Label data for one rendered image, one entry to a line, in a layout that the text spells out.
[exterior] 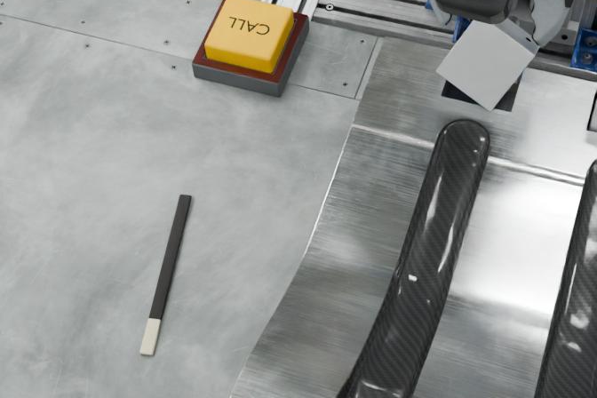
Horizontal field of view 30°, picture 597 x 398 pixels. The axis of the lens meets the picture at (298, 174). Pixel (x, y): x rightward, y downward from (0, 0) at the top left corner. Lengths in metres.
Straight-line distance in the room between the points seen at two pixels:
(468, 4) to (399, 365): 0.23
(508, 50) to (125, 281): 0.34
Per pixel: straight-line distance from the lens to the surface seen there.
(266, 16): 0.96
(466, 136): 0.82
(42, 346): 0.86
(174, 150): 0.93
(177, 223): 0.89
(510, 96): 0.88
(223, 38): 0.95
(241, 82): 0.95
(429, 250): 0.78
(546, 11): 0.78
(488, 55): 0.81
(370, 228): 0.78
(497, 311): 0.75
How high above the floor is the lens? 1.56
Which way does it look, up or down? 57 degrees down
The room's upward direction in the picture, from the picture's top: 5 degrees counter-clockwise
